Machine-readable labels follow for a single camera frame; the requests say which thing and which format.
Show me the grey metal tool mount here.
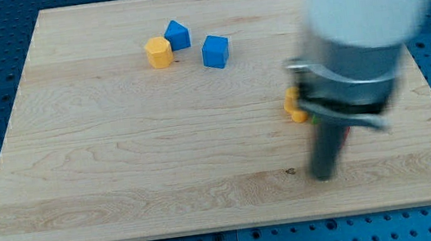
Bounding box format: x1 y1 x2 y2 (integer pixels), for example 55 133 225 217
285 31 403 130

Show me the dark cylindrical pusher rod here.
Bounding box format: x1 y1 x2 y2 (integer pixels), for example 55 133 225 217
309 122 349 181

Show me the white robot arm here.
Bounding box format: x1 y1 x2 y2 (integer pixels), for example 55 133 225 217
287 0 429 181

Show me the yellow heart block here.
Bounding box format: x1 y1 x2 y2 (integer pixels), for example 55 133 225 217
284 87 309 123

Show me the green block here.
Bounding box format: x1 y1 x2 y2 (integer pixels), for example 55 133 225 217
311 115 319 125

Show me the blue cube block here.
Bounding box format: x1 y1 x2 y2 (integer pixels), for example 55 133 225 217
201 35 229 69

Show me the blue pentagon block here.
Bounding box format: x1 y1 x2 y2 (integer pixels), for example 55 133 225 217
164 20 191 51

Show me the yellow hexagon block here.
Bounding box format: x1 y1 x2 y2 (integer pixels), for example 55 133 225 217
144 37 174 69

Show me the wooden board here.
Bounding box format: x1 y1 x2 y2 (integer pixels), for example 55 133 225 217
0 0 431 241

